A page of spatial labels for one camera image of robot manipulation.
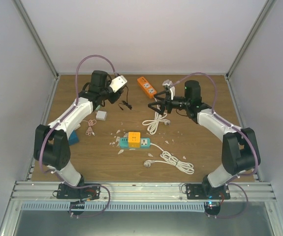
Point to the white usb charger block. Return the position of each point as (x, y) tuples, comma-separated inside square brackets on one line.
[(101, 115)]

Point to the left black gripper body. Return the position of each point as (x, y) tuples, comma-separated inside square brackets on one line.
[(105, 92)]

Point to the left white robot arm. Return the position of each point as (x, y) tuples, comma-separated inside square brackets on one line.
[(51, 145)]

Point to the orange power socket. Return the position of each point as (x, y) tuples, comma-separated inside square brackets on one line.
[(146, 87)]

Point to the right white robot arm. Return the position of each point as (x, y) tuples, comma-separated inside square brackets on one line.
[(239, 145)]

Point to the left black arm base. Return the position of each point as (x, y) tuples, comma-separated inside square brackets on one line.
[(83, 194)]

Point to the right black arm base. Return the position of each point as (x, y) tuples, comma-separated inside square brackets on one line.
[(203, 191)]

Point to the light blue cable duct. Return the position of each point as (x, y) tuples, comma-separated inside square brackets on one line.
[(115, 206)]

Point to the aluminium front rail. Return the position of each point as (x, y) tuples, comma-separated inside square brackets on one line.
[(143, 191)]

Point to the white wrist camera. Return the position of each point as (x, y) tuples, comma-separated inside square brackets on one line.
[(168, 84), (118, 83)]

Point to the yellow socket cube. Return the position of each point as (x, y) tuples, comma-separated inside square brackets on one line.
[(134, 139)]

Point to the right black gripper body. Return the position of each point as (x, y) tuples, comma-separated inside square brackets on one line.
[(168, 103)]

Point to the white paint flakes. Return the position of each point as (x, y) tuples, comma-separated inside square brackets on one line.
[(167, 157)]

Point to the blue power socket cube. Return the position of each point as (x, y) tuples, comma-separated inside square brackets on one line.
[(73, 138)]

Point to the black adapter with cable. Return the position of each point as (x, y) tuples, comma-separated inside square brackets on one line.
[(125, 102)]

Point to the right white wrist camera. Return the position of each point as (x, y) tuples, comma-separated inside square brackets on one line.
[(168, 84)]

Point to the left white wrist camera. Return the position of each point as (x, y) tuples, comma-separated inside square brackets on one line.
[(118, 83)]

